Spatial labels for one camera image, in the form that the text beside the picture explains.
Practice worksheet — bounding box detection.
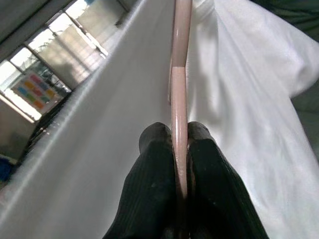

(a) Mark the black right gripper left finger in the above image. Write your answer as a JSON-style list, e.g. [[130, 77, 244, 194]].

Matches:
[[102, 121, 179, 239]]

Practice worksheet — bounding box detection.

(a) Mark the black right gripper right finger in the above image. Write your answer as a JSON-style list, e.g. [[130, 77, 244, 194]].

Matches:
[[186, 120, 270, 239]]

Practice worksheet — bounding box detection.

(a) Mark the white shirt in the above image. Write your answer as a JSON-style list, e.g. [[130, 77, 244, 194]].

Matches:
[[0, 0, 319, 239]]

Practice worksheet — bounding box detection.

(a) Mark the pink plastic hanger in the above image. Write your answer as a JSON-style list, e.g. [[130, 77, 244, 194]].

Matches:
[[168, 0, 194, 202]]

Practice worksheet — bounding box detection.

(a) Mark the barred window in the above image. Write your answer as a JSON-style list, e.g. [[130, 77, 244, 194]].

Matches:
[[0, 0, 109, 120]]

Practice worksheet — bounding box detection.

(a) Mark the colourful wall poster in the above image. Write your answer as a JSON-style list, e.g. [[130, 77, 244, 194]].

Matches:
[[11, 72, 63, 111]]

